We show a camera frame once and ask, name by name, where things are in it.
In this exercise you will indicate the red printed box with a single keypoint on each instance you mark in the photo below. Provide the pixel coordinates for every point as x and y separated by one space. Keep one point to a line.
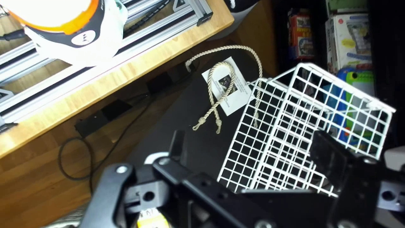
300 33

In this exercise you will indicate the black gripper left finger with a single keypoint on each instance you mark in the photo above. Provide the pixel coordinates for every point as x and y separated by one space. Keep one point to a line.
177 146

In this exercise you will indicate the aluminium profile frame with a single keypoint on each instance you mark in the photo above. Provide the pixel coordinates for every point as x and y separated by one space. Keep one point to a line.
127 46

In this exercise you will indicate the white card with photo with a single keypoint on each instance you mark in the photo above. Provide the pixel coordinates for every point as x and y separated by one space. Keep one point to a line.
241 95

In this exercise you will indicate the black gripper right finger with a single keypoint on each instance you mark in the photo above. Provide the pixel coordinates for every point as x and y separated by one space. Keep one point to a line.
333 162

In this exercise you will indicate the black power adapter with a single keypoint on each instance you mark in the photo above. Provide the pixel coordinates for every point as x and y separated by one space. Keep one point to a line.
117 109
90 124

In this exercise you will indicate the white printed box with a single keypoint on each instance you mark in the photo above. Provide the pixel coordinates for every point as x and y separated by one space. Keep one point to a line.
342 42

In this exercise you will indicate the wooden platform board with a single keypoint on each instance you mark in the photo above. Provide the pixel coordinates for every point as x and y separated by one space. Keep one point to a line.
105 89

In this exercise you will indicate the green blue game boxes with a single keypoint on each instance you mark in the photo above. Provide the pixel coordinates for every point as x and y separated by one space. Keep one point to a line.
356 80

